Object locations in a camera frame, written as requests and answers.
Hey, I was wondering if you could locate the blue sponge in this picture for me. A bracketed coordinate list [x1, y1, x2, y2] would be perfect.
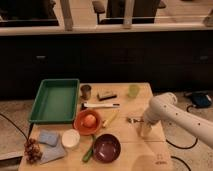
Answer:
[38, 130, 59, 146]

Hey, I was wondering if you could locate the bunch of brown grapes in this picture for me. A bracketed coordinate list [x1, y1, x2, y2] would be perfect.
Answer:
[24, 138, 42, 164]

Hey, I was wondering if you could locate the light green plastic cup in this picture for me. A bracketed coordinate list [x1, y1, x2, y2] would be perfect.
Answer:
[128, 84, 140, 98]

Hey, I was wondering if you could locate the orange fruit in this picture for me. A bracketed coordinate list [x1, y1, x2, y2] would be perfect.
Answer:
[83, 114, 96, 128]

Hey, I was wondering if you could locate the office chair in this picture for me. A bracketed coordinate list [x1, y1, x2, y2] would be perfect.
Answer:
[92, 0, 166, 25]

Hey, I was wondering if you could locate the black brown eraser block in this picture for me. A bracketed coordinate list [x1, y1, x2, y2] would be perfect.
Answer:
[97, 91, 117, 101]

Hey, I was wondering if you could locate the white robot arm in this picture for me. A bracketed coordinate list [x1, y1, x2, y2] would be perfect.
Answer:
[143, 92, 213, 149]

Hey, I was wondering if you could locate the purple bowl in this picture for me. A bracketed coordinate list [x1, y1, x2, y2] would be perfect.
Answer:
[93, 134, 121, 163]

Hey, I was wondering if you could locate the silver metal fork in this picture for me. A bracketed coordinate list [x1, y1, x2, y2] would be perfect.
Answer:
[126, 117, 144, 124]

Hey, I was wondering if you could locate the white small bowl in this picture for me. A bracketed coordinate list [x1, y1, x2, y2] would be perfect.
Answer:
[62, 129, 80, 148]

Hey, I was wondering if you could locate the green plastic tray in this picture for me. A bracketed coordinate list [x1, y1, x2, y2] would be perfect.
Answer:
[29, 79, 79, 124]

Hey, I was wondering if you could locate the orange bowl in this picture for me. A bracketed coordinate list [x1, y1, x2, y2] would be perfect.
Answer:
[74, 109, 102, 135]

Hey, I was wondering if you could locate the black cable left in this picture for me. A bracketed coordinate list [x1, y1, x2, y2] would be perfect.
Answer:
[0, 112, 35, 141]

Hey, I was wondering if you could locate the white handled knife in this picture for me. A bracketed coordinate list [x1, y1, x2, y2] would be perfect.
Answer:
[81, 103, 120, 109]

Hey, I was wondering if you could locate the small metal cup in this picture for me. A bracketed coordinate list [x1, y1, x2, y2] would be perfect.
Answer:
[80, 85, 91, 100]

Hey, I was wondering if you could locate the grey blue cloth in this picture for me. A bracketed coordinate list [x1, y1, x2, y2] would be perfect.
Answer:
[41, 141, 66, 164]

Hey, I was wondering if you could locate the black floor cable right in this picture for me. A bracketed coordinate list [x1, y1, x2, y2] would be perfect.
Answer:
[165, 104, 200, 171]

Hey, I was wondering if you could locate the dark blue bag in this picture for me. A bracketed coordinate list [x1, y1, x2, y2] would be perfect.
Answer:
[184, 92, 212, 108]

